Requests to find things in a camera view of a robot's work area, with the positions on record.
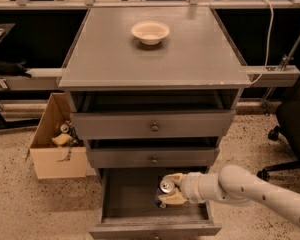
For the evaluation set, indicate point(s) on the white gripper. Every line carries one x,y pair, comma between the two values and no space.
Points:
189,187

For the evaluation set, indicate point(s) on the blue pepsi can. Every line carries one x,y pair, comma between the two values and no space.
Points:
165,186

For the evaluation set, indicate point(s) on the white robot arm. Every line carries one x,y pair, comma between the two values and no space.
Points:
231,185

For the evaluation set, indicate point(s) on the grey open bottom drawer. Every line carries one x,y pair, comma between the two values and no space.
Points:
129,209

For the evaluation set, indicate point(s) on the grey top drawer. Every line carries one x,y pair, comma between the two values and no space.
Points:
137,125

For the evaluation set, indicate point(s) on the grey middle drawer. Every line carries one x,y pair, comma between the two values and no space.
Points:
153,157

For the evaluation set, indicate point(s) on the grey drawer cabinet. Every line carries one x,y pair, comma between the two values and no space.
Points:
193,69

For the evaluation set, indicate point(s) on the silver can in box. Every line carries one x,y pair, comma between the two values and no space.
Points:
64,128

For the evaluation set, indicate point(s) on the yellow sponge in box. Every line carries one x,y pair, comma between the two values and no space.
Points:
62,139

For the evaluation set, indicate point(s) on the cardboard box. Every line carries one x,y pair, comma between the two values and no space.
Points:
50,160

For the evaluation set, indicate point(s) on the black office chair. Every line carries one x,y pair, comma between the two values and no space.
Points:
288,117

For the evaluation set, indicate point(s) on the white paper bowl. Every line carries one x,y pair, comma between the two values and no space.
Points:
150,32

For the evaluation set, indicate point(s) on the black cloth on shelf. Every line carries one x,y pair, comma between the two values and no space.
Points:
13,69

